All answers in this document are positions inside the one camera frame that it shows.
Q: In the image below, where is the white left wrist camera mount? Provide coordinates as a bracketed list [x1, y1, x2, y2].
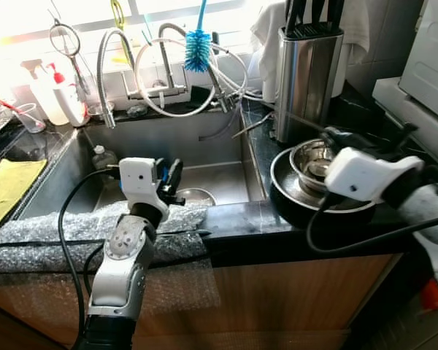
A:
[119, 157, 169, 212]

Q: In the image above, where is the large steel plate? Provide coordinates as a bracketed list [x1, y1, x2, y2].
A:
[270, 148, 380, 214]

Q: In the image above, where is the clear plastic cup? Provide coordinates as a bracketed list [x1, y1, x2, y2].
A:
[11, 102, 46, 134]

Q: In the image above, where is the stainless steel sink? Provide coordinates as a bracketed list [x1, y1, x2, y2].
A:
[15, 109, 267, 219]

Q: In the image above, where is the clear bubble wrap sheet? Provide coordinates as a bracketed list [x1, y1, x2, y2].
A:
[0, 203, 221, 322]

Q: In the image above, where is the hanging wire strainer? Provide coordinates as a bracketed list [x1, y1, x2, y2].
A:
[47, 11, 94, 96]

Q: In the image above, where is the yellow green hanging hook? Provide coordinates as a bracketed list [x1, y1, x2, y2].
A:
[109, 0, 127, 31]

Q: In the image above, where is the white hanging towel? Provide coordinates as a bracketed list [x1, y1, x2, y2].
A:
[250, 4, 371, 103]

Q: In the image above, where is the looped white hose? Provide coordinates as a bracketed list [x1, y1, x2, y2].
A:
[135, 36, 223, 119]

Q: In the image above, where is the small clear bottle white cap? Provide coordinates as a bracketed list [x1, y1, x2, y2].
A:
[91, 144, 119, 172]

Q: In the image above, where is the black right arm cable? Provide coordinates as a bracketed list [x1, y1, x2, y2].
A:
[305, 191, 438, 254]

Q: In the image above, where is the yellow cloth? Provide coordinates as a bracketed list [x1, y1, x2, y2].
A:
[0, 159, 48, 241]

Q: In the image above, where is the small steel bowl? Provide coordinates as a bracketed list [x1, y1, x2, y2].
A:
[174, 187, 218, 207]

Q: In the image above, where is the blue bottle brush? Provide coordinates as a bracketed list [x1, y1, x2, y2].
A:
[184, 0, 214, 74]

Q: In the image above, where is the thin red stick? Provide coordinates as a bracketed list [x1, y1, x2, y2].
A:
[0, 91, 26, 114]

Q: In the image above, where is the steel chopstick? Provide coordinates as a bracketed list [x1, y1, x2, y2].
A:
[277, 109, 329, 134]

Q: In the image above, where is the thin white tubing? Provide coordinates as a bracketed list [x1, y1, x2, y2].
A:
[212, 42, 267, 101]

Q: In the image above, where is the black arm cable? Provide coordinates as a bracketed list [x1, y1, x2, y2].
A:
[58, 166, 125, 350]
[305, 191, 438, 254]

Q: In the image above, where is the black handled knife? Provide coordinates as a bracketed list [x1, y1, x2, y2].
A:
[314, 0, 330, 30]
[285, 0, 300, 34]
[328, 0, 346, 33]

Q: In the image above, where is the steel knife block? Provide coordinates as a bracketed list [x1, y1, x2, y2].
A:
[275, 28, 345, 144]

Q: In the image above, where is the orange plastic object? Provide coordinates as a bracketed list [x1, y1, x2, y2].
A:
[422, 281, 438, 311]

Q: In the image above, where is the thin grey stick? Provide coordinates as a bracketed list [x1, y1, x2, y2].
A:
[232, 113, 274, 138]

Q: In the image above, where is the flexible steel faucet hose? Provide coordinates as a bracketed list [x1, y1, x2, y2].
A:
[96, 29, 138, 130]

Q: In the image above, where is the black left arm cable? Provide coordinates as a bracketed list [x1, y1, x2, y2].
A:
[58, 166, 125, 350]

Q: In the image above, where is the black frying pan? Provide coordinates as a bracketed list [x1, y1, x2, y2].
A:
[269, 182, 380, 230]

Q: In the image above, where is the white soap bottle red pump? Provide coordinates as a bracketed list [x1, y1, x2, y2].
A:
[45, 64, 88, 127]

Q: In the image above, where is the wooden cabinet front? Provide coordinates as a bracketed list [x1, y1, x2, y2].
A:
[0, 254, 402, 350]

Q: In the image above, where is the medium steel bowl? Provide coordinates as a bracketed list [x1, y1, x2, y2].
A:
[288, 139, 344, 183]

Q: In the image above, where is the chrome sink faucet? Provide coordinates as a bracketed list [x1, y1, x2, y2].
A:
[126, 22, 242, 114]

